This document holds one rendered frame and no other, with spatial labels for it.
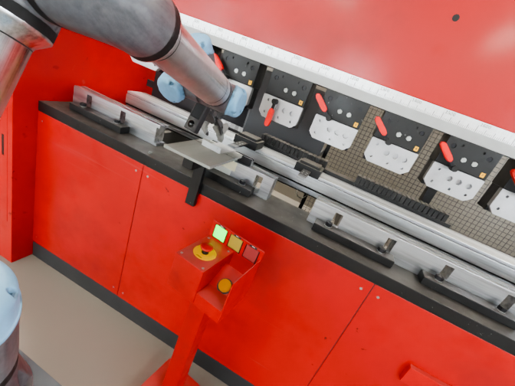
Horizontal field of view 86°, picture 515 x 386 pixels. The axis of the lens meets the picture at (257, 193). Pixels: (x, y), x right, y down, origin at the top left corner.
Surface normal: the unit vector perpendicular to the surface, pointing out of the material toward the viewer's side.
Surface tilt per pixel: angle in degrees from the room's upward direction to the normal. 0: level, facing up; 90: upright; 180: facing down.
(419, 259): 90
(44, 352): 0
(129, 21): 109
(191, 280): 90
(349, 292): 90
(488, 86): 90
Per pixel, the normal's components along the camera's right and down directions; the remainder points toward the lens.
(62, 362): 0.33, -0.87
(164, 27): 0.83, 0.48
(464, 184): -0.34, 0.25
